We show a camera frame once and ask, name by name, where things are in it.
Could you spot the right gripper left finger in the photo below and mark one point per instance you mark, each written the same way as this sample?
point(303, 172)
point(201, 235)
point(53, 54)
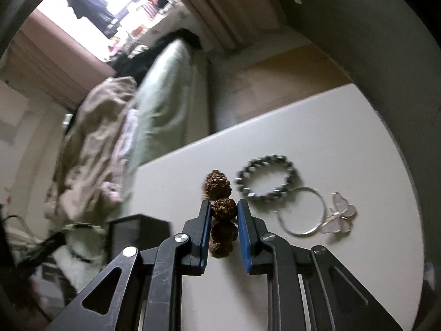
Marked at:
point(196, 250)

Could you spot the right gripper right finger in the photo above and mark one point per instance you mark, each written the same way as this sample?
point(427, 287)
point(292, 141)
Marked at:
point(256, 258)

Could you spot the black jewelry box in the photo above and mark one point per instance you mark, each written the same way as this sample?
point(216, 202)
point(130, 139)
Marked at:
point(138, 231)

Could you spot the white butterfly pendant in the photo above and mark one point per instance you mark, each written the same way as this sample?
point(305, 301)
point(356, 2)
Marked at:
point(341, 216)

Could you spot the beige blanket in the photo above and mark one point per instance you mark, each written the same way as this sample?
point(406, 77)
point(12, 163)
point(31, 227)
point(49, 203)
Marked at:
point(87, 183)

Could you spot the green bed mattress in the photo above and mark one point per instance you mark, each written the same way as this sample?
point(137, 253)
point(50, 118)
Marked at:
point(172, 104)

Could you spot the cardboard sheet on floor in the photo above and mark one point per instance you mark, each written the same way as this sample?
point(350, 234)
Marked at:
point(281, 80)

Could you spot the black clothes on bed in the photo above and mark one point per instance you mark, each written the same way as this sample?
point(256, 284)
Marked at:
point(138, 66)

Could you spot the beige curtain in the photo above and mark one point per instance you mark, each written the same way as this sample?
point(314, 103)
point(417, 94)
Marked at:
point(230, 24)

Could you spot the cluttered window desk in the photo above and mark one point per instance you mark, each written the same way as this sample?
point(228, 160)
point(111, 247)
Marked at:
point(143, 22)

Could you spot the hanging black garment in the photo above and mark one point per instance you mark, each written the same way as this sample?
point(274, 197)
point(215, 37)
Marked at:
point(96, 12)

